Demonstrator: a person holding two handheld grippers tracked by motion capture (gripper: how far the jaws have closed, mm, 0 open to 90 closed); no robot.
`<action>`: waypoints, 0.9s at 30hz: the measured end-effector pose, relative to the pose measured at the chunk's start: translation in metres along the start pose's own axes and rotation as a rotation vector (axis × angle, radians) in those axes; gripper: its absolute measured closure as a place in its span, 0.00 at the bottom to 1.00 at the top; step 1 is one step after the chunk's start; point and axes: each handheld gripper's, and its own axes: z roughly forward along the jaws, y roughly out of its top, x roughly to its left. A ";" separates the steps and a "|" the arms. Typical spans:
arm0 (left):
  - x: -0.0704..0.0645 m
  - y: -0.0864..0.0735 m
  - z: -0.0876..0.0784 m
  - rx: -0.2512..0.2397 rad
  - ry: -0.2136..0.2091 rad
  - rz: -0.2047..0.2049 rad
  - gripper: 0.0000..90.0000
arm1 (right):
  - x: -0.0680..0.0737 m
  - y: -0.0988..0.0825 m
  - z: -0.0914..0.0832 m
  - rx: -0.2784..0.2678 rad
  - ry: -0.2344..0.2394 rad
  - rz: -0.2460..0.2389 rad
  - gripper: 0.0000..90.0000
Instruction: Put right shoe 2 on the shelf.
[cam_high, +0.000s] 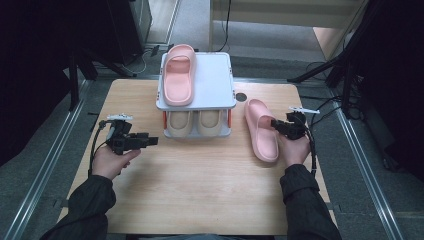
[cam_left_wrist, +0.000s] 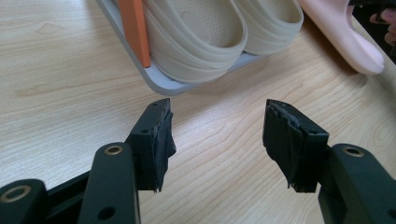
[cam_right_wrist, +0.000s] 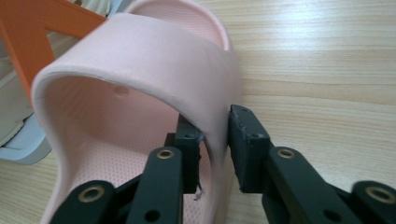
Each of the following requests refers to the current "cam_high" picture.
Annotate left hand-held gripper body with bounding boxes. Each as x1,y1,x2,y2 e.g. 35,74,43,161
105,113,138,156

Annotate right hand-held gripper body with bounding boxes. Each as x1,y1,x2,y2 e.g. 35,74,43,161
283,105,321,141

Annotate pink slide slipper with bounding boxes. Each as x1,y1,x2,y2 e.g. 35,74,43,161
162,43,197,108
244,98,280,164

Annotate cream perforated clog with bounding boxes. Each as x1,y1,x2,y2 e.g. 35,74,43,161
166,110,194,138
197,110,224,138

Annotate white two-tier shoe rack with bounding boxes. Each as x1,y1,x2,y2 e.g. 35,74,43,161
155,52,238,139

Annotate person's right hand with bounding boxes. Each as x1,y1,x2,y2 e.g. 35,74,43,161
279,134,312,168

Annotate person's left hand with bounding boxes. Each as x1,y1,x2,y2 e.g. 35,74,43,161
90,145,141,181

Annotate black tripod stand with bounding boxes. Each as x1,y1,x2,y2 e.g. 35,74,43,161
287,0,368,118

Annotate black stand legs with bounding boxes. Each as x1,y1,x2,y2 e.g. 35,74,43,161
68,49,134,113

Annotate black cabinet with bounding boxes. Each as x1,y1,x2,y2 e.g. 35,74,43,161
106,0,153,66

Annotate light wooden furniture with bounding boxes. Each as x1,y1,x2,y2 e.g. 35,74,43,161
209,0,368,61

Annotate right hand-held gripper black cable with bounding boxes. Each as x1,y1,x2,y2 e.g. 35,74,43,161
298,114,318,178

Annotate hand-held gripper black cable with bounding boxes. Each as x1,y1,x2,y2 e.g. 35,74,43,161
87,119,109,178
298,114,318,178

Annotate left hand-held gripper black cable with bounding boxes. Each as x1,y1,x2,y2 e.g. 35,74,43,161
87,119,109,178

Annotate black floor cables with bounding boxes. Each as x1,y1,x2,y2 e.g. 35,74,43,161
298,61,364,131

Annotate white floor cable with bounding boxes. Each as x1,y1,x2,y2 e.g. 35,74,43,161
121,49,148,75

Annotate metal floor rail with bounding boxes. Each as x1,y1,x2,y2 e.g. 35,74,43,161
331,99,406,240
0,79,93,240

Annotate hanging black cable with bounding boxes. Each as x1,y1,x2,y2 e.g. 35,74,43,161
214,0,233,54

